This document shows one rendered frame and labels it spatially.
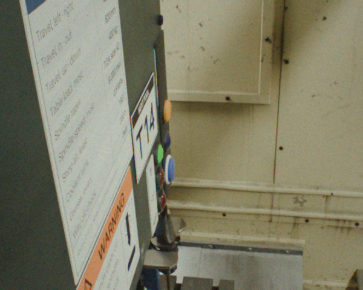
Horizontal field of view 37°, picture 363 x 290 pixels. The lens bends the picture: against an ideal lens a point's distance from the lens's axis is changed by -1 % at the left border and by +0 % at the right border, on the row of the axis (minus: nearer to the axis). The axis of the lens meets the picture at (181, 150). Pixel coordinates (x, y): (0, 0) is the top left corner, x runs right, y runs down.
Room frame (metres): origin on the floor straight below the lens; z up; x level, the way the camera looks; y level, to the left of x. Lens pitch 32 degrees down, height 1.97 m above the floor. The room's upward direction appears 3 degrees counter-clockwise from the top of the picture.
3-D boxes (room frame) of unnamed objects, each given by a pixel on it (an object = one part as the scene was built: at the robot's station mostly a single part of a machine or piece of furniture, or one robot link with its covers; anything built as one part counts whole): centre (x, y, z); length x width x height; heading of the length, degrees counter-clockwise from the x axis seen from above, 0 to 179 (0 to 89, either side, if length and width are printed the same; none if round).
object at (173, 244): (0.87, 0.04, 1.21); 0.06 x 0.06 x 0.03
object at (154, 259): (0.82, 0.05, 1.21); 0.07 x 0.05 x 0.01; 80
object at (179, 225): (0.93, 0.03, 1.21); 0.07 x 0.05 x 0.01; 80
